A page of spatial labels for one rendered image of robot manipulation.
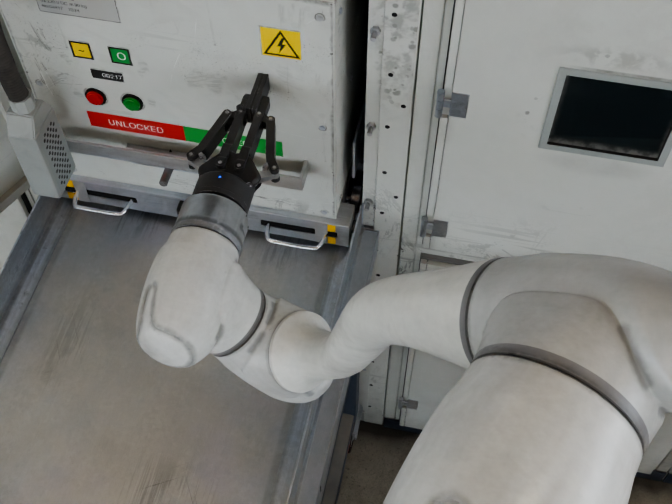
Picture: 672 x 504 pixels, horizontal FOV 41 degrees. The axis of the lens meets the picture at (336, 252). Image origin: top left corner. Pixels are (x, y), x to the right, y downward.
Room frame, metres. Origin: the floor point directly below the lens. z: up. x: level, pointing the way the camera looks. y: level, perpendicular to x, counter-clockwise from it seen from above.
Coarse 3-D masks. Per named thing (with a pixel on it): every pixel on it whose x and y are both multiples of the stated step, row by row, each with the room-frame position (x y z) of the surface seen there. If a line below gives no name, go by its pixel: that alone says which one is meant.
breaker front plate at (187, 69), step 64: (0, 0) 1.01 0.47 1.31; (128, 0) 0.96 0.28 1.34; (192, 0) 0.94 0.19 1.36; (256, 0) 0.92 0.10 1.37; (64, 64) 0.99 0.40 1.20; (192, 64) 0.95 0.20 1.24; (256, 64) 0.92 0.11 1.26; (320, 64) 0.90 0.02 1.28; (64, 128) 1.00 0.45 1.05; (320, 128) 0.90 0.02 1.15; (192, 192) 0.96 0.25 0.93; (256, 192) 0.93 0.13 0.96; (320, 192) 0.91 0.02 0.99
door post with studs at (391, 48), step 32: (384, 0) 0.94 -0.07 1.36; (416, 0) 0.93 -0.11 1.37; (384, 32) 0.93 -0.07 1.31; (416, 32) 0.93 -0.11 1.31; (384, 64) 0.93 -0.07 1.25; (384, 96) 0.93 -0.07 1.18; (384, 128) 0.93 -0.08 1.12; (384, 160) 0.93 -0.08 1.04; (384, 192) 0.93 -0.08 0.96; (384, 224) 0.93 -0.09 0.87; (384, 256) 0.93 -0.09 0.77; (384, 352) 0.93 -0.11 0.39; (384, 384) 0.93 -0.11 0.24
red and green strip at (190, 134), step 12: (96, 120) 0.99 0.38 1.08; (108, 120) 0.98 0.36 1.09; (120, 120) 0.98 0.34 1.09; (132, 120) 0.97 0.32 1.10; (144, 120) 0.97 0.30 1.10; (144, 132) 0.97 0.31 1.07; (156, 132) 0.96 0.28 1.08; (168, 132) 0.96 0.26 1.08; (180, 132) 0.95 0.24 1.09; (192, 132) 0.95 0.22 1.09; (204, 132) 0.95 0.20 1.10; (240, 144) 0.93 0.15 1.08; (264, 144) 0.92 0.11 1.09; (276, 144) 0.92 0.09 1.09
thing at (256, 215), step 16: (80, 176) 1.00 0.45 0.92; (64, 192) 1.00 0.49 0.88; (96, 192) 0.98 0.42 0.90; (112, 192) 0.98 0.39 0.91; (128, 192) 0.97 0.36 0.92; (144, 192) 0.96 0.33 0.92; (160, 192) 0.96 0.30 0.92; (176, 192) 0.96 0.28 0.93; (144, 208) 0.96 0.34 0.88; (160, 208) 0.96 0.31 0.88; (176, 208) 0.95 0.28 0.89; (256, 208) 0.92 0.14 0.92; (272, 208) 0.92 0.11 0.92; (352, 208) 0.92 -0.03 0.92; (256, 224) 0.92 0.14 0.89; (272, 224) 0.91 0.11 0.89; (288, 224) 0.91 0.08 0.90; (304, 224) 0.90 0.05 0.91; (336, 224) 0.89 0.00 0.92; (336, 240) 0.89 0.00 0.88
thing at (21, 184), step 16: (0, 96) 1.06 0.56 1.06; (0, 112) 1.08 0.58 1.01; (0, 128) 1.07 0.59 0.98; (0, 144) 1.06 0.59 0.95; (0, 160) 1.05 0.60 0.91; (16, 160) 1.07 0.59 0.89; (0, 176) 1.03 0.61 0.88; (16, 176) 1.06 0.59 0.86; (0, 192) 1.02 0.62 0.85; (16, 192) 1.02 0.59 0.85; (0, 208) 0.99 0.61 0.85
